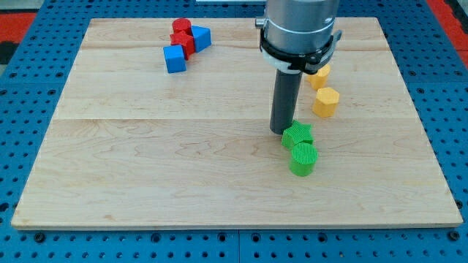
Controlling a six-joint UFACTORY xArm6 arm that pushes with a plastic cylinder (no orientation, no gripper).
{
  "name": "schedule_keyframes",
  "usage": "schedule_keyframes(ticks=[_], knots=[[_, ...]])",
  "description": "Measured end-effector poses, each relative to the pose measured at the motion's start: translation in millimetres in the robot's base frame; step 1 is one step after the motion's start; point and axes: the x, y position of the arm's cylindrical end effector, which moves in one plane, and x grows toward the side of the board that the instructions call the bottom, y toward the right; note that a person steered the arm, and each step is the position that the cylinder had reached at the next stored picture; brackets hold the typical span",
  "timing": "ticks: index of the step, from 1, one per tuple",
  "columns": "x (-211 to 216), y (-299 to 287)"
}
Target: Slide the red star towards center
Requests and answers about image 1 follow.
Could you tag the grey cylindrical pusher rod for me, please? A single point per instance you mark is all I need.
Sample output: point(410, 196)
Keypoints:
point(285, 95)

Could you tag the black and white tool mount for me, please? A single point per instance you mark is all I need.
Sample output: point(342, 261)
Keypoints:
point(291, 63)

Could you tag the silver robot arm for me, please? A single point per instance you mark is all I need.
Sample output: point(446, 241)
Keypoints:
point(296, 37)

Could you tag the green star block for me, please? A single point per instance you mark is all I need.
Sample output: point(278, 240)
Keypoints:
point(297, 133)

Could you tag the red star block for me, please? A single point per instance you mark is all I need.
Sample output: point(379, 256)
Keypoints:
point(186, 41)

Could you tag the yellow block behind rod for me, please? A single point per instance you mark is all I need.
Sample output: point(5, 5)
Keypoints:
point(319, 80)

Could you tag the yellow hexagon block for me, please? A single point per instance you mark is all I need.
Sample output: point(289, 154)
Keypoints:
point(326, 102)

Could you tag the green cylinder block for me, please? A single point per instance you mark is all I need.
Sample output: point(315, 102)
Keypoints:
point(304, 156)

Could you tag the blue triangular block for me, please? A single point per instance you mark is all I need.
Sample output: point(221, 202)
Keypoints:
point(202, 37)

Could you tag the blue cube block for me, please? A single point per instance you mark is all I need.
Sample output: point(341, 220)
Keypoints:
point(174, 58)

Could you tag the red cylinder block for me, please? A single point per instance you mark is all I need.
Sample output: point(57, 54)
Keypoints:
point(180, 25)

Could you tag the light wooden board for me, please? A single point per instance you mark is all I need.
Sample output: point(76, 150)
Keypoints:
point(133, 147)

